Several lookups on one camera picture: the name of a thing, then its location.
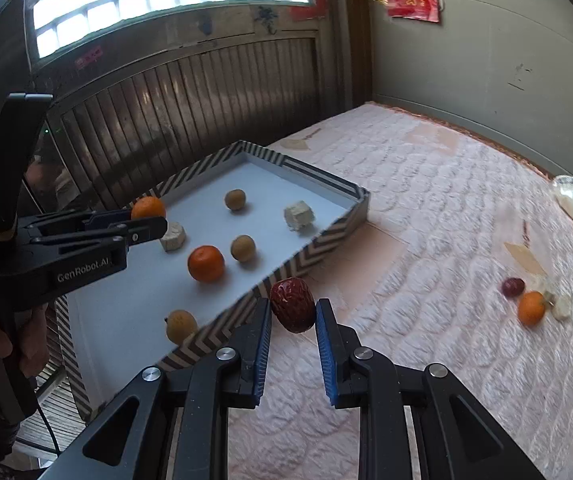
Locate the small tangerine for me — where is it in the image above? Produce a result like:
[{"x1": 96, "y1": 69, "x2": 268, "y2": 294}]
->
[{"x1": 130, "y1": 196, "x2": 166, "y2": 220}]

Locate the dark red jujube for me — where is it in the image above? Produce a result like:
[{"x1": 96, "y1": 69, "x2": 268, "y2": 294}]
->
[
  {"x1": 500, "y1": 278, "x2": 525, "y2": 298},
  {"x1": 269, "y1": 278, "x2": 316, "y2": 334}
]

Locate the person's hand holding gripper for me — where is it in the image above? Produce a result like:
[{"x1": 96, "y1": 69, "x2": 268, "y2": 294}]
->
[{"x1": 0, "y1": 304, "x2": 49, "y2": 377}]

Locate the large orange tangerine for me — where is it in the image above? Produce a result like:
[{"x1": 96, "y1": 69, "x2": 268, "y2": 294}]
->
[{"x1": 188, "y1": 245, "x2": 226, "y2": 283}]

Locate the small brown longan far left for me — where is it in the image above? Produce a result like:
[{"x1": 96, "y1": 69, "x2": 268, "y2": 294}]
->
[{"x1": 165, "y1": 310, "x2": 198, "y2": 346}]

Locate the chevron patterned tray box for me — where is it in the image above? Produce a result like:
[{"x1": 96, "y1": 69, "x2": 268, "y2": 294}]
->
[{"x1": 56, "y1": 141, "x2": 369, "y2": 420}]

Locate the large brown longan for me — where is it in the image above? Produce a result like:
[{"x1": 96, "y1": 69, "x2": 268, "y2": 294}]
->
[{"x1": 230, "y1": 235, "x2": 256, "y2": 263}]

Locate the tangerine with stem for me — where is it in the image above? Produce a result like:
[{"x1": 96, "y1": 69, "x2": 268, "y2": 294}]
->
[{"x1": 518, "y1": 290, "x2": 547, "y2": 327}]

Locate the beige paper tag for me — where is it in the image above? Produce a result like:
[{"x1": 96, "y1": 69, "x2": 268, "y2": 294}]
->
[{"x1": 500, "y1": 219, "x2": 551, "y2": 275}]

